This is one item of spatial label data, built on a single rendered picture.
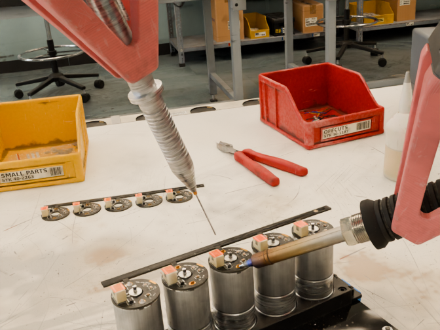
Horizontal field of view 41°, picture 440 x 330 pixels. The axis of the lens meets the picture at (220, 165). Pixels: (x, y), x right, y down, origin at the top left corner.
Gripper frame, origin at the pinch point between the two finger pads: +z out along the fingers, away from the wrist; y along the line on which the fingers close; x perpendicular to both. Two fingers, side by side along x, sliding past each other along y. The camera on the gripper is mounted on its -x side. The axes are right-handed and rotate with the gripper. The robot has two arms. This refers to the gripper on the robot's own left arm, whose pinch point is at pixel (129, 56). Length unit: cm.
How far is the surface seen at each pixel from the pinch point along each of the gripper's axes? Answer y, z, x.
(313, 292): -0.7, 18.1, -3.8
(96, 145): 39.3, 21.4, -5.1
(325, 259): -1.0, 16.3, -5.1
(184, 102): 268, 138, -110
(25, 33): 431, 99, -81
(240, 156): 23.3, 23.7, -14.1
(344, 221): -4.6, 11.0, -4.7
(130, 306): 0.3, 11.0, 5.5
